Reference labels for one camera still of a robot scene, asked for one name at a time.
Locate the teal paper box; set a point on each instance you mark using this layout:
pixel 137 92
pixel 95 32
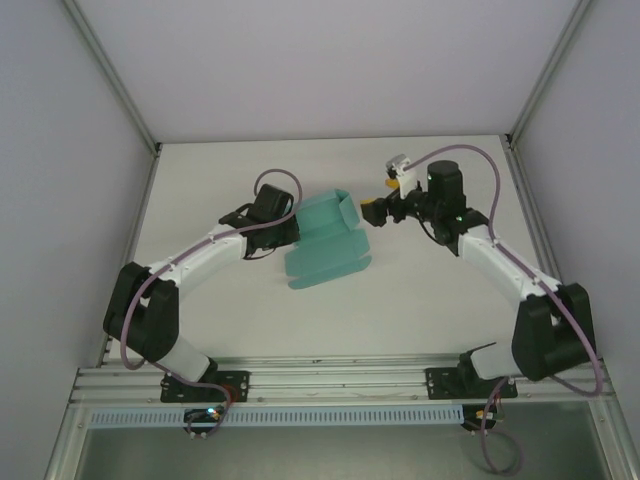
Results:
pixel 327 250

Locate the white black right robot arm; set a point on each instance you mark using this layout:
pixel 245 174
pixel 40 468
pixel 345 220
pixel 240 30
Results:
pixel 500 270

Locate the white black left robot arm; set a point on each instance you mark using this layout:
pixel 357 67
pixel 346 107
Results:
pixel 200 256

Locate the black electronics board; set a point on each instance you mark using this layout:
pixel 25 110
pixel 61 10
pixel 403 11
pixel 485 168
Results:
pixel 480 417
pixel 205 416

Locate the grey metal sheet panel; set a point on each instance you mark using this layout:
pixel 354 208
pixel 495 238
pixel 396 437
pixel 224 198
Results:
pixel 325 455

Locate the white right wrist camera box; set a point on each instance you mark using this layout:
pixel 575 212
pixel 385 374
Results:
pixel 400 166

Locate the aluminium table side rail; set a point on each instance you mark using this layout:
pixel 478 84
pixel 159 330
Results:
pixel 540 235
pixel 137 235

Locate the aluminium frame corner post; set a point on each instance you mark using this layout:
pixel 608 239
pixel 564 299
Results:
pixel 115 80
pixel 545 75

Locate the aluminium front mounting rail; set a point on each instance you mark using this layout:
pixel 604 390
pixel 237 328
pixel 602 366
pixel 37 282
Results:
pixel 330 380

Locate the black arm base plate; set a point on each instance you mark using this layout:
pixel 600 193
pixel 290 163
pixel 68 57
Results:
pixel 235 387
pixel 442 385

